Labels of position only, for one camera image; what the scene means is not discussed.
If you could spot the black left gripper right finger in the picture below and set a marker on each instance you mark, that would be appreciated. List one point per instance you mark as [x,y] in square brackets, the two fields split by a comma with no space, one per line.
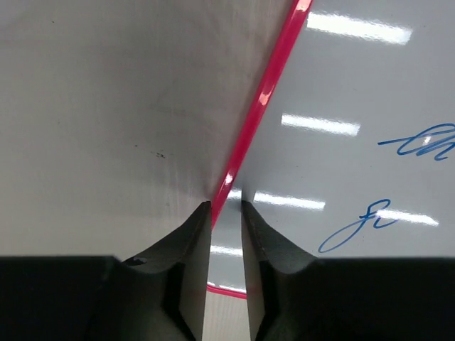
[284,291]

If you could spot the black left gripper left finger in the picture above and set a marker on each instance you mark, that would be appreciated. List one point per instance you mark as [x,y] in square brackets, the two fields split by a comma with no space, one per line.
[159,293]

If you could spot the pink framed whiteboard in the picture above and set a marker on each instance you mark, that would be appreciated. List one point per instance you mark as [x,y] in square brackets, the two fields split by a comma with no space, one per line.
[348,144]

